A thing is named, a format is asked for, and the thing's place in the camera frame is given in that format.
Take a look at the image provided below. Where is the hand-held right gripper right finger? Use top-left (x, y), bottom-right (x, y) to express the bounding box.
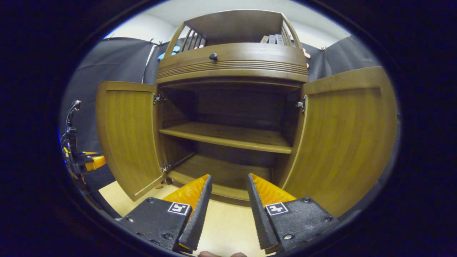
top-left (246, 173), bottom-right (340, 254)

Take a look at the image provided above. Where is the black backdrop cloth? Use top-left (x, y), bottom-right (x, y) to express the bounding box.
top-left (59, 35), bottom-right (400, 222)

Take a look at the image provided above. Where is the wooden cabinet door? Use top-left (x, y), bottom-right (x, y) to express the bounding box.
top-left (96, 81), bottom-right (168, 202)
top-left (278, 66), bottom-right (398, 218)

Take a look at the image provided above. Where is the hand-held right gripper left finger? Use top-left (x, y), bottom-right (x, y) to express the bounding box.
top-left (116, 174), bottom-right (213, 252)

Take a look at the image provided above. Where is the wooden inner shelf board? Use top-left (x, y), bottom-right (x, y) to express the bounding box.
top-left (159, 122), bottom-right (293, 154)

